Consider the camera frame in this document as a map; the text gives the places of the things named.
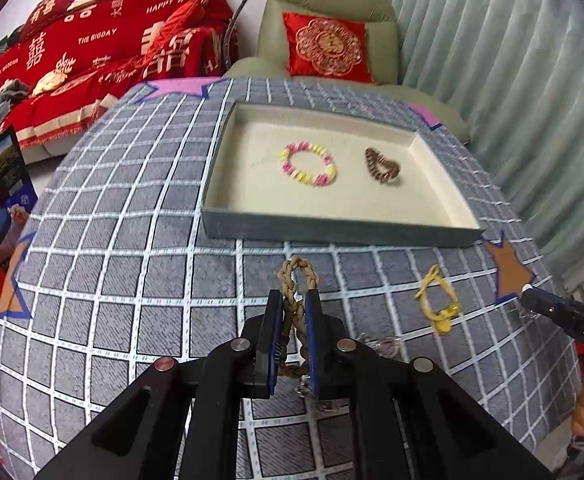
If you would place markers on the red embroidered cushion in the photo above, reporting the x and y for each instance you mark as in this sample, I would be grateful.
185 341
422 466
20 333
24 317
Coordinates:
329 45

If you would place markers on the pale green curtain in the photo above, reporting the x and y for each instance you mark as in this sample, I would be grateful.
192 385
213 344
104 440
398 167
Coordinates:
497 60

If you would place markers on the red printed pillow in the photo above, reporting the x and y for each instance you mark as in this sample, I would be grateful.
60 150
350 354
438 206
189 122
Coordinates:
54 5

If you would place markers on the blue picture box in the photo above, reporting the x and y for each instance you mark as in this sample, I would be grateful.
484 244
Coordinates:
1 170

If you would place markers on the orange star sticker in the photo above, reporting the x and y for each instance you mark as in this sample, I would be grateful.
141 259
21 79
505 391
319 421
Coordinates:
14 290
512 270

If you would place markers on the grey tray with cream lining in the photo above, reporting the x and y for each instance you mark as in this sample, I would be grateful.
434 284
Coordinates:
252 175

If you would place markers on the pink star sticker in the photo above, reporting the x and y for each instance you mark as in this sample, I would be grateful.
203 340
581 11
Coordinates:
424 112

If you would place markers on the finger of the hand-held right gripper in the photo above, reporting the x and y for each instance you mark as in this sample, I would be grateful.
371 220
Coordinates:
547 305

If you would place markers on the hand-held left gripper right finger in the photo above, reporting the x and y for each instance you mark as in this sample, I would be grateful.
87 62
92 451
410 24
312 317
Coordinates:
312 320

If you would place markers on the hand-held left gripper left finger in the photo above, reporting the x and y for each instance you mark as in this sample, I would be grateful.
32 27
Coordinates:
275 320

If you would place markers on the purple star sticker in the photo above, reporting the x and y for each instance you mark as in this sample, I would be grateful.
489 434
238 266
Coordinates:
181 87

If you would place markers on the sofa with red printed cover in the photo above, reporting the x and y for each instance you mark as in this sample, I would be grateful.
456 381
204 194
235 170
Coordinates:
111 35

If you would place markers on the floor lamp pole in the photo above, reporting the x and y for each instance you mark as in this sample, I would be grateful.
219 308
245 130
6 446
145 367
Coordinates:
244 0

